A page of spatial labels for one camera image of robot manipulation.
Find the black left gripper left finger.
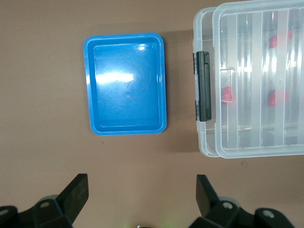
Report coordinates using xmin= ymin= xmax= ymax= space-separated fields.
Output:
xmin=0 ymin=173 xmax=90 ymax=228

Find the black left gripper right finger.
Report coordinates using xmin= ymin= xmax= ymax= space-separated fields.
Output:
xmin=190 ymin=174 xmax=295 ymax=228

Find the small red block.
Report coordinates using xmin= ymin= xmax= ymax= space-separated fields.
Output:
xmin=267 ymin=89 xmax=290 ymax=107
xmin=269 ymin=29 xmax=293 ymax=48
xmin=221 ymin=86 xmax=236 ymax=103

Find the black box latch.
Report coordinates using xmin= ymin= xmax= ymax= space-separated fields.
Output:
xmin=192 ymin=50 xmax=212 ymax=122

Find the clear plastic box lid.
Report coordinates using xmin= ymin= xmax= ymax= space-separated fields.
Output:
xmin=212 ymin=0 xmax=304 ymax=159

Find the clear plastic storage box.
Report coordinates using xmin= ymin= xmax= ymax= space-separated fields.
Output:
xmin=192 ymin=6 xmax=304 ymax=158

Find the blue plastic tray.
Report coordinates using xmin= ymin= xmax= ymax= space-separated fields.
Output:
xmin=83 ymin=32 xmax=168 ymax=136

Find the brown table cover sheet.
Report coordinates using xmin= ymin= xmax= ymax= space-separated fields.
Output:
xmin=0 ymin=0 xmax=304 ymax=228

